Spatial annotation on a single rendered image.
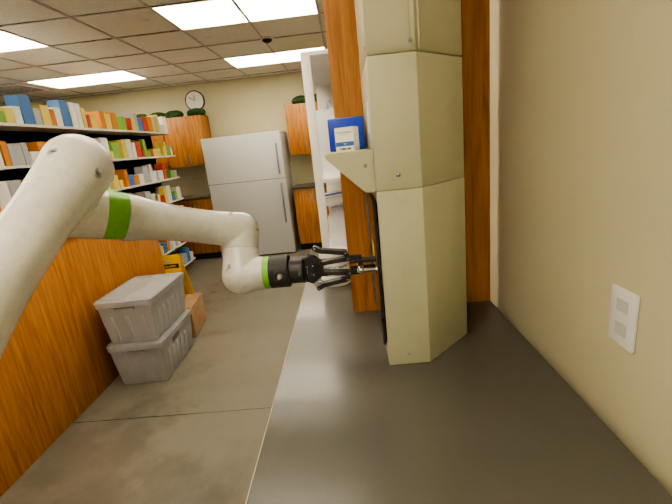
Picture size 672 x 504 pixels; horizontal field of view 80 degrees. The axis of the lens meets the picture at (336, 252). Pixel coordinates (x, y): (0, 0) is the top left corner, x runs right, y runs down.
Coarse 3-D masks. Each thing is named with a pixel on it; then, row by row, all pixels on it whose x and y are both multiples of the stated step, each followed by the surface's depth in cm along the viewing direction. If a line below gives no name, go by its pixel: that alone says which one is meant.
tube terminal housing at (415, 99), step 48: (384, 96) 90; (432, 96) 94; (384, 144) 93; (432, 144) 96; (384, 192) 96; (432, 192) 99; (384, 240) 99; (432, 240) 101; (384, 288) 102; (432, 288) 104; (432, 336) 107
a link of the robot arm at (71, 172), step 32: (64, 160) 70; (96, 160) 74; (32, 192) 66; (64, 192) 68; (96, 192) 74; (0, 224) 62; (32, 224) 63; (64, 224) 68; (0, 256) 59; (32, 256) 62; (0, 288) 57; (32, 288) 62; (0, 320) 56; (0, 352) 56
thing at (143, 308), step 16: (128, 288) 298; (144, 288) 294; (160, 288) 289; (176, 288) 314; (96, 304) 271; (112, 304) 270; (128, 304) 270; (144, 304) 270; (160, 304) 286; (176, 304) 313; (112, 320) 275; (128, 320) 275; (144, 320) 275; (160, 320) 286; (112, 336) 280; (128, 336) 280; (144, 336) 280; (160, 336) 286
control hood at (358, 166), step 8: (336, 152) 103; (344, 152) 94; (352, 152) 94; (360, 152) 93; (368, 152) 93; (328, 160) 94; (336, 160) 94; (344, 160) 94; (352, 160) 94; (360, 160) 94; (368, 160) 94; (344, 168) 95; (352, 168) 94; (360, 168) 94; (368, 168) 94; (352, 176) 95; (360, 176) 95; (368, 176) 95; (360, 184) 95; (368, 184) 95; (368, 192) 96
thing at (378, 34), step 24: (360, 0) 90; (384, 0) 86; (408, 0) 86; (432, 0) 90; (456, 0) 96; (360, 24) 97; (384, 24) 87; (408, 24) 87; (432, 24) 91; (456, 24) 97; (360, 48) 106; (384, 48) 88; (408, 48) 88; (432, 48) 92; (456, 48) 98; (360, 72) 116
